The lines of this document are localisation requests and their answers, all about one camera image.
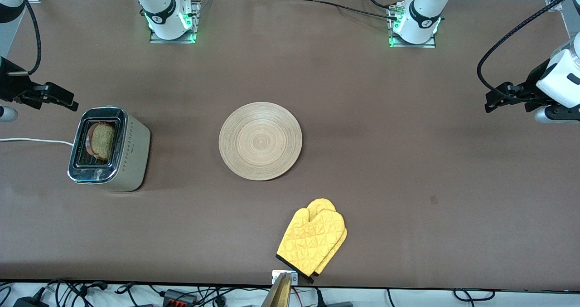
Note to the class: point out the cream and chrome toaster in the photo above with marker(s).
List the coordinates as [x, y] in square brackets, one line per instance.
[131, 162]

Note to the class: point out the slice of bread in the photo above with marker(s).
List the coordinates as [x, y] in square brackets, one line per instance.
[103, 141]

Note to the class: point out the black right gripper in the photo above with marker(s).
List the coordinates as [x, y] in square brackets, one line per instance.
[12, 85]

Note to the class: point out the round wooden plate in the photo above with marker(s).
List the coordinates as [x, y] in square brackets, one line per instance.
[260, 141]

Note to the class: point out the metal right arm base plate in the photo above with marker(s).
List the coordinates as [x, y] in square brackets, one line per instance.
[172, 41]

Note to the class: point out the black power adapter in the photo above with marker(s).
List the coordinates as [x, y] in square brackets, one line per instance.
[29, 303]

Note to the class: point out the small metal table bracket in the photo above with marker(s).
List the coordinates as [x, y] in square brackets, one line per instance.
[275, 276]

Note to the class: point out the black and orange connector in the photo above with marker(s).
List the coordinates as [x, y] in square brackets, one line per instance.
[179, 297]

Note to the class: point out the brass coloured metal bar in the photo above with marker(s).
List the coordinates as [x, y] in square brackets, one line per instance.
[278, 293]

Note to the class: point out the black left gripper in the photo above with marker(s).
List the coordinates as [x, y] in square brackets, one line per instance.
[531, 85]

